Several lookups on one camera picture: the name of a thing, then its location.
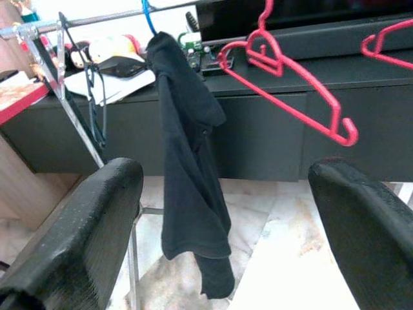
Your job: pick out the black flat television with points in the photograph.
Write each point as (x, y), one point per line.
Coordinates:
(322, 8)

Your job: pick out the plain black shirt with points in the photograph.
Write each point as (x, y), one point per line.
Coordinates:
(190, 161)

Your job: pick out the small black media box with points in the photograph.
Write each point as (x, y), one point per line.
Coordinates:
(216, 66)

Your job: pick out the green circuit board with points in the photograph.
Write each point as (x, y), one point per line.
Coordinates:
(190, 43)

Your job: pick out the white box with black lid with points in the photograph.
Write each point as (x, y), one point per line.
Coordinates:
(16, 79)

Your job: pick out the black white mouse plush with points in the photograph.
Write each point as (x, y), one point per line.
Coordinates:
(79, 58)

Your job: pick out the white papers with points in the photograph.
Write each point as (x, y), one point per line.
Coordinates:
(129, 87)

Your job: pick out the black flat pouch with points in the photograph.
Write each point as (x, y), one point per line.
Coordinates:
(122, 68)

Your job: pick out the red plastic hanger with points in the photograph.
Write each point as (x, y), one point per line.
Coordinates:
(290, 109)
(394, 27)

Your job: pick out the black remote control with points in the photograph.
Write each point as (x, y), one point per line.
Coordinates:
(192, 21)

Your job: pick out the yellow pink round plush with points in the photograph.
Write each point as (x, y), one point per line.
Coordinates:
(135, 45)

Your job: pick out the silver metal clothes rack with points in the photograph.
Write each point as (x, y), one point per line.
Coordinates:
(35, 27)

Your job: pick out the black television cabinet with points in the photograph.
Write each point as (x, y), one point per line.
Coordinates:
(258, 145)

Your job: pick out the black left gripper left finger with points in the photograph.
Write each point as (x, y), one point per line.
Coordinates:
(80, 245)

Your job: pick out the light wooden cabinet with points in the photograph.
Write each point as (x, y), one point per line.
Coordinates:
(26, 187)

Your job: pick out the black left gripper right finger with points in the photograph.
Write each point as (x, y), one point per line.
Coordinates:
(371, 242)

